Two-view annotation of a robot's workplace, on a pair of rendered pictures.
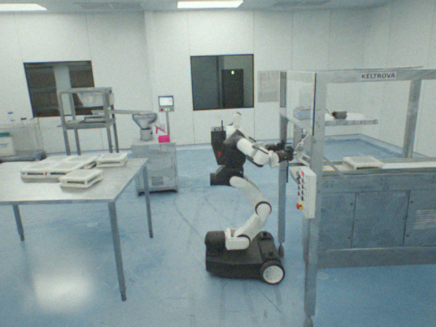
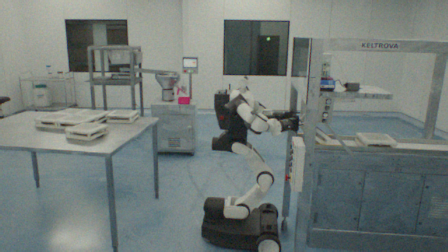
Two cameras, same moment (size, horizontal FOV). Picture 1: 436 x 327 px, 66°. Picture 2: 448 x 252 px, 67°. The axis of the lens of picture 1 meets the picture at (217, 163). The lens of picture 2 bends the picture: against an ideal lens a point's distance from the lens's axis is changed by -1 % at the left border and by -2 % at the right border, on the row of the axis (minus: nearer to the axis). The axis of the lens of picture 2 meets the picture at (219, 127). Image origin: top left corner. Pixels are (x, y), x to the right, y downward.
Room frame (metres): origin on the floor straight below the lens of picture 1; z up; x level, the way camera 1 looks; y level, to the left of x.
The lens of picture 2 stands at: (0.02, -0.29, 1.71)
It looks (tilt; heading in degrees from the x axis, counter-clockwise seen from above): 15 degrees down; 7
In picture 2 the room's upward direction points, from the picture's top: 1 degrees clockwise
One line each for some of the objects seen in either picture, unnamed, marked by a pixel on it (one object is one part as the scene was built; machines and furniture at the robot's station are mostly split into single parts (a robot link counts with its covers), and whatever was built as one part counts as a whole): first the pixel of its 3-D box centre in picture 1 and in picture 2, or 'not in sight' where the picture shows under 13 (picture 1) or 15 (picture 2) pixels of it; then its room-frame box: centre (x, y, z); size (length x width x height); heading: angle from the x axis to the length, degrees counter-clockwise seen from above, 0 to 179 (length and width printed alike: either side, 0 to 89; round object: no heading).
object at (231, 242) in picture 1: (236, 238); (236, 207); (2.69, -0.14, 0.28); 0.21 x 0.20 x 0.13; 90
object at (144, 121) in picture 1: (150, 126); (172, 87); (4.91, 0.97, 0.95); 0.49 x 0.36 x 0.37; 97
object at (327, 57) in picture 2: not in sight; (320, 63); (2.66, -0.73, 1.51); 0.15 x 0.15 x 0.19
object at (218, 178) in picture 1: (226, 175); (229, 141); (2.68, -0.07, 0.87); 0.28 x 0.13 x 0.18; 90
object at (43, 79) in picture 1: (61, 89); (97, 46); (7.17, 3.17, 1.43); 1.32 x 0.01 x 1.11; 97
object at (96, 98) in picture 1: (107, 136); (131, 94); (5.30, 1.74, 0.75); 1.43 x 1.06 x 1.50; 97
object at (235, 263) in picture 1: (240, 247); (239, 217); (2.69, -0.17, 0.19); 0.64 x 0.52 x 0.33; 90
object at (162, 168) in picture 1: (156, 164); (175, 126); (4.86, 0.92, 0.38); 0.63 x 0.57 x 0.76; 97
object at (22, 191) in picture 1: (49, 178); (60, 129); (2.82, 1.48, 0.86); 1.50 x 1.10 x 0.04; 88
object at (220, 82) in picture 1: (222, 82); (255, 48); (7.57, -0.18, 1.43); 1.38 x 0.01 x 1.16; 97
